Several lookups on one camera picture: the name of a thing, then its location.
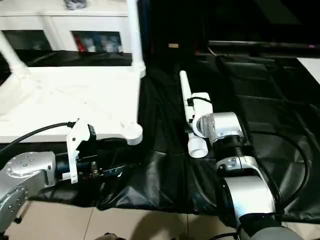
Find toy figures behind cabinet glass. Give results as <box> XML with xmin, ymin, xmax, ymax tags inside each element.
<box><xmin>72</xmin><ymin>32</ymin><xmax>124</xmax><ymax>53</ymax></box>

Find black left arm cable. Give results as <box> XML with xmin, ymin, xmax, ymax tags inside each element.
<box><xmin>0</xmin><ymin>121</ymin><xmax>81</xmax><ymax>156</ymax></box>

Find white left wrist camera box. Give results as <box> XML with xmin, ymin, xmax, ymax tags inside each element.
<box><xmin>66</xmin><ymin>119</ymin><xmax>97</xmax><ymax>185</ymax></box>

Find silver left leg black foot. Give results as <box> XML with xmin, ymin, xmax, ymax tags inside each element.
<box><xmin>95</xmin><ymin>233</ymin><xmax>123</xmax><ymax>240</ymax></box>

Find white plastic table top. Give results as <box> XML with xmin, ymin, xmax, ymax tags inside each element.
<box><xmin>0</xmin><ymin>62</ymin><xmax>147</xmax><ymax>147</ymax></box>

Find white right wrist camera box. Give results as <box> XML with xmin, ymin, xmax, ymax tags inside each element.
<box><xmin>184</xmin><ymin>92</ymin><xmax>214</xmax><ymax>127</ymax></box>

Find white plastic table leg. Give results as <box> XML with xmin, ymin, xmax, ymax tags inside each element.
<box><xmin>0</xmin><ymin>32</ymin><xmax>31</xmax><ymax>81</ymax></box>
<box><xmin>126</xmin><ymin>0</ymin><xmax>147</xmax><ymax>72</ymax></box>
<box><xmin>179</xmin><ymin>70</ymin><xmax>209</xmax><ymax>159</ymax></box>

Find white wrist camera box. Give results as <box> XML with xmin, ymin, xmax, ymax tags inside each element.
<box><xmin>66</xmin><ymin>119</ymin><xmax>97</xmax><ymax>185</ymax></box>
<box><xmin>184</xmin><ymin>92</ymin><xmax>214</xmax><ymax>127</ymax></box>

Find white cabinet with glass doors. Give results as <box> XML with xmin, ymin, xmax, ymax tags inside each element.
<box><xmin>0</xmin><ymin>0</ymin><xmax>134</xmax><ymax>54</ymax></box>

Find grey plush toy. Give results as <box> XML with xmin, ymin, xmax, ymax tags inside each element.
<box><xmin>64</xmin><ymin>0</ymin><xmax>89</xmax><ymax>10</ymax></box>

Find black work mat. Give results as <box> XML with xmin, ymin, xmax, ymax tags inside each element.
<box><xmin>0</xmin><ymin>49</ymin><xmax>320</xmax><ymax>224</ymax></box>

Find black tv cabinet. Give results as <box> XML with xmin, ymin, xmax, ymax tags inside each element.
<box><xmin>144</xmin><ymin>0</ymin><xmax>320</xmax><ymax>57</ymax></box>

